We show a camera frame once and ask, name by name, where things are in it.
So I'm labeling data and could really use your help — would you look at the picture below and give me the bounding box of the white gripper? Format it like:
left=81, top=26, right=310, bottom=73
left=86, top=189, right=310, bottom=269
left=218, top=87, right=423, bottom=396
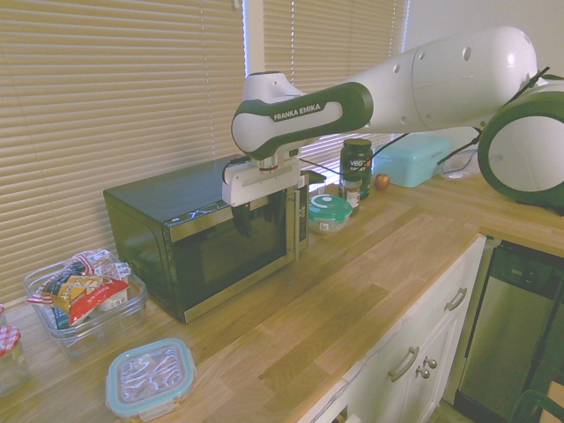
left=220, top=158, right=302, bottom=239

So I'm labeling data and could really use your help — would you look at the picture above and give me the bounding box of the stainless glass microwave door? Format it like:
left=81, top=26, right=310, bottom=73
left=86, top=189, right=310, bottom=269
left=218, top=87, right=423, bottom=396
left=162, top=187, right=303, bottom=325

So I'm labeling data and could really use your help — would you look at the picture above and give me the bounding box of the black microwave oven body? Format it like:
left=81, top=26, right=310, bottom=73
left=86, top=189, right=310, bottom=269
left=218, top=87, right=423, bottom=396
left=103, top=156, right=328, bottom=325

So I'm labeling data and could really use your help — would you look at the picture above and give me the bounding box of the round container green lid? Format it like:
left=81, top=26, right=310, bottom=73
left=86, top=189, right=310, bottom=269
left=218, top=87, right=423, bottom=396
left=307, top=193, right=354, bottom=235

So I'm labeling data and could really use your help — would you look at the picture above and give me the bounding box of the small spice jar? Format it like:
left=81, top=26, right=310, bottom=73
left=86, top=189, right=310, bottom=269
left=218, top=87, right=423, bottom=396
left=343, top=177, right=363, bottom=209

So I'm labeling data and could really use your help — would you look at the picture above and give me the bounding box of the black protein powder tub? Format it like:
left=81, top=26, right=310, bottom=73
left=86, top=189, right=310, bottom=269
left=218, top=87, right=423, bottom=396
left=339, top=137, right=375, bottom=200

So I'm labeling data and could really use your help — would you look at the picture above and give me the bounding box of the teal bread box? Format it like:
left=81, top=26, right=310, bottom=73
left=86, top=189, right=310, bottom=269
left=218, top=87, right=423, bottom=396
left=373, top=133, right=452, bottom=189

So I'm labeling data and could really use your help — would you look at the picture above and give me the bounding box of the wide beige window blind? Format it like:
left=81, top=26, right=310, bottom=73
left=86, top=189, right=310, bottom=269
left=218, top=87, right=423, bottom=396
left=0, top=0, right=249, bottom=306

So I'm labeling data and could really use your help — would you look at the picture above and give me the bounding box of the striped snack packet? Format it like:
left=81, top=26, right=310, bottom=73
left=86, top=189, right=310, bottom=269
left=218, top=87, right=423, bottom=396
left=65, top=249, right=114, bottom=273

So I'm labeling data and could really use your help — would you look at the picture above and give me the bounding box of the narrow beige window blind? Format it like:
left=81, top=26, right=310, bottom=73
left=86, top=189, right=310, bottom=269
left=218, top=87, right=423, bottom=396
left=262, top=0, right=410, bottom=177

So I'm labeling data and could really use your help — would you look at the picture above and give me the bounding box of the red snack packet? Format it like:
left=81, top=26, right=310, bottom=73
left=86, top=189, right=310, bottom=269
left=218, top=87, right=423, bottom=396
left=67, top=276, right=131, bottom=328

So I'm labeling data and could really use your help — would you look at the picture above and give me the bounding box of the clear plastic storage bin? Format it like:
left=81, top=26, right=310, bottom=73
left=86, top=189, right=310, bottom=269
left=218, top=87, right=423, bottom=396
left=23, top=249, right=149, bottom=364

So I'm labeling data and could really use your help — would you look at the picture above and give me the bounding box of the glass container blue lid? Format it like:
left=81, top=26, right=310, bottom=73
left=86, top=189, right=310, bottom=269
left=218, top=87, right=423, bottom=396
left=105, top=338, right=198, bottom=419

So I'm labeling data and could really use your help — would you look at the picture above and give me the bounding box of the white kitchen cabinet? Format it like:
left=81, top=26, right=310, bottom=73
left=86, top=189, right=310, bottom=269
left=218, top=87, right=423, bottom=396
left=302, top=236, right=488, bottom=423

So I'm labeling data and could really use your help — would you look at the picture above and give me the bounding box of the clear plastic bag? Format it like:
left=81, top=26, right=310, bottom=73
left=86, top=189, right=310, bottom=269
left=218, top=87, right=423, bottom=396
left=441, top=148, right=482, bottom=182

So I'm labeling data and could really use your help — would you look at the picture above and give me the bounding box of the dark blue snack packet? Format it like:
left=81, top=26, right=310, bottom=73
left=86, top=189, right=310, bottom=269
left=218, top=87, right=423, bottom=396
left=41, top=263, right=90, bottom=328

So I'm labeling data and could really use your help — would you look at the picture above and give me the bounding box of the stainless steel dishwasher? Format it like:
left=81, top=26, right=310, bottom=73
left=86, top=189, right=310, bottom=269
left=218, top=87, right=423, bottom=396
left=453, top=239, right=564, bottom=416

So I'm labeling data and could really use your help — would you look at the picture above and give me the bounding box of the glass jar red checkered lid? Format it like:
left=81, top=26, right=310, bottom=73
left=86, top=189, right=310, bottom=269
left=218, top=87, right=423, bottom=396
left=0, top=325, right=33, bottom=398

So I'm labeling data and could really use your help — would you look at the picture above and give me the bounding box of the large metal drawer handle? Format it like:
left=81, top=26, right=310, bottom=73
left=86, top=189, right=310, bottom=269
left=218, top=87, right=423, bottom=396
left=388, top=345, right=421, bottom=383

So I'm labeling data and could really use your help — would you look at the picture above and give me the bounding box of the small metal drawer handle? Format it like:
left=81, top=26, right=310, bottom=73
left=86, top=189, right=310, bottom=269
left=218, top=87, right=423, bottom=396
left=444, top=286, right=469, bottom=313

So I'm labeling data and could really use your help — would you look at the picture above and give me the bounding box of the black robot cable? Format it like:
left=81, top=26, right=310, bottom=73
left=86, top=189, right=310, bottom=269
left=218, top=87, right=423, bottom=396
left=301, top=65, right=553, bottom=176

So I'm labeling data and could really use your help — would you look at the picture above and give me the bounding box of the green chair frame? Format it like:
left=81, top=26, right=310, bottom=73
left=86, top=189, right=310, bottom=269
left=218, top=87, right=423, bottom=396
left=509, top=387, right=564, bottom=423

